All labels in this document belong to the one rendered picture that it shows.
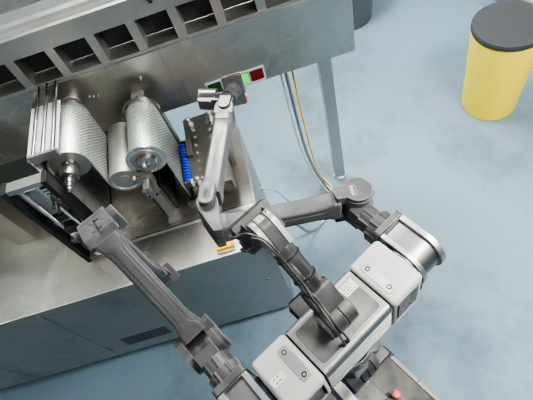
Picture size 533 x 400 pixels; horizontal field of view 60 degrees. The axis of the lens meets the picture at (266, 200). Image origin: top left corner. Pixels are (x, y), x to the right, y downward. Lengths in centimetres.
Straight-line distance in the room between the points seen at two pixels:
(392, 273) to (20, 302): 160
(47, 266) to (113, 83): 83
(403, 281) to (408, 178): 199
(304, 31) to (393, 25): 211
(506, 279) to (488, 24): 139
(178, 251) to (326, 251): 111
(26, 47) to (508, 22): 238
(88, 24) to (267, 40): 65
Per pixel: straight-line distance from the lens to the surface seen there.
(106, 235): 105
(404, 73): 356
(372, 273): 104
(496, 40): 288
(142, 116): 182
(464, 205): 292
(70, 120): 183
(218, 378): 106
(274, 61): 195
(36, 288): 218
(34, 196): 176
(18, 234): 227
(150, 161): 173
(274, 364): 100
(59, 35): 182
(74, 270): 211
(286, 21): 185
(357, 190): 117
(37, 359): 273
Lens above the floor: 249
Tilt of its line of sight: 56 degrees down
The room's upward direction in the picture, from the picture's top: 22 degrees counter-clockwise
